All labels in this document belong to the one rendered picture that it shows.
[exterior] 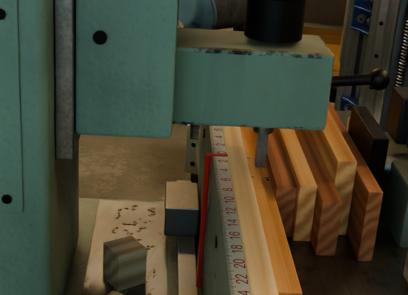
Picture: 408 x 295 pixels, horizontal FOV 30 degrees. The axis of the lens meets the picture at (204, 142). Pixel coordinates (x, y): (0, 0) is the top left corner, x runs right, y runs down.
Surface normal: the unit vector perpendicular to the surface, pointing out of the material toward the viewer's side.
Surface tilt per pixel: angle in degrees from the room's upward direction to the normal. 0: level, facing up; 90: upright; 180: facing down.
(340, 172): 90
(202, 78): 90
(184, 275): 0
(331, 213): 90
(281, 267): 0
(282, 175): 0
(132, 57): 90
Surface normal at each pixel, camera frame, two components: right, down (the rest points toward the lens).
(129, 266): 0.58, 0.34
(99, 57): 0.04, 0.38
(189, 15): -0.79, 0.30
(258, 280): 0.07, -0.93
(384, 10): -0.36, 0.33
